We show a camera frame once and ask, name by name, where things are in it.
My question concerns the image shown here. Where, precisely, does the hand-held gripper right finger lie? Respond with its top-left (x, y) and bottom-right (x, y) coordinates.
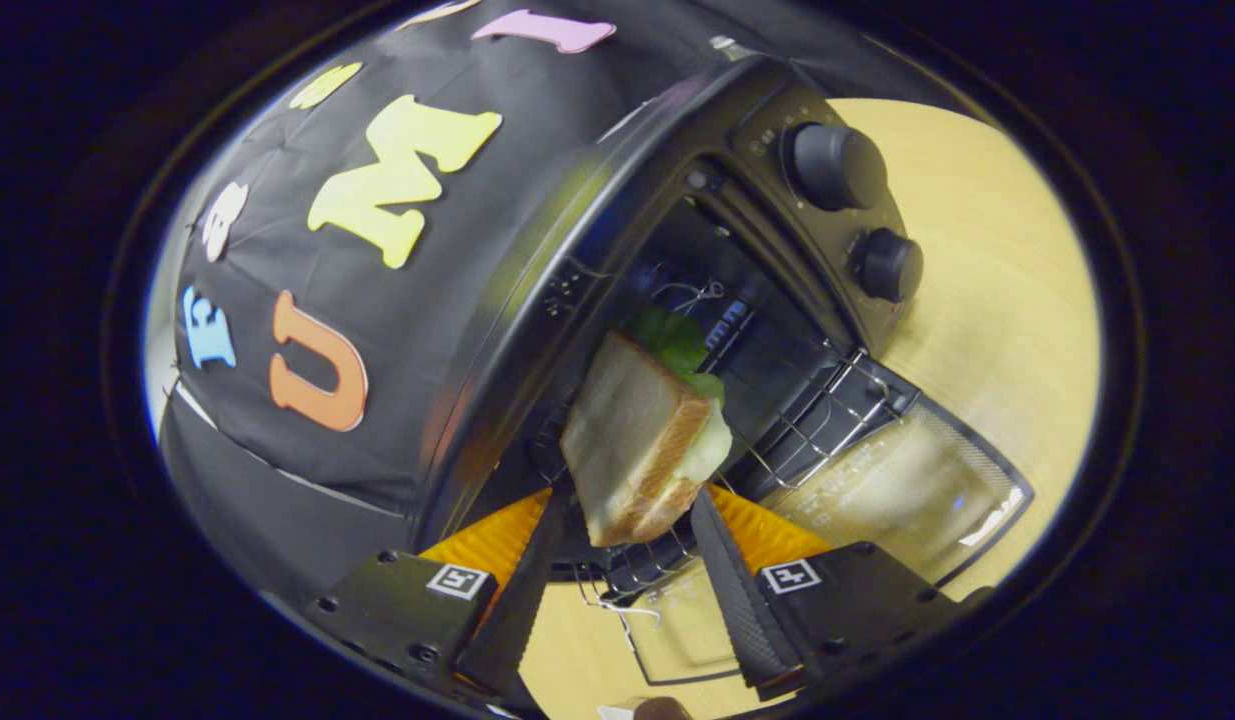
top-left (689, 484), bottom-right (990, 693)

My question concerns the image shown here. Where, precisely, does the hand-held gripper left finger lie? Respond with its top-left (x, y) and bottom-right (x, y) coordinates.
top-left (312, 487), bottom-right (555, 698)

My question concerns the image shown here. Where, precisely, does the lettuce sandwich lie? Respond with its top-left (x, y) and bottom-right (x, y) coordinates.
top-left (560, 305), bottom-right (733, 548)

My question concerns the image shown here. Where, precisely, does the black toaster oven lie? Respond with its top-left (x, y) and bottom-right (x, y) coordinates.
top-left (407, 55), bottom-right (1035, 689)

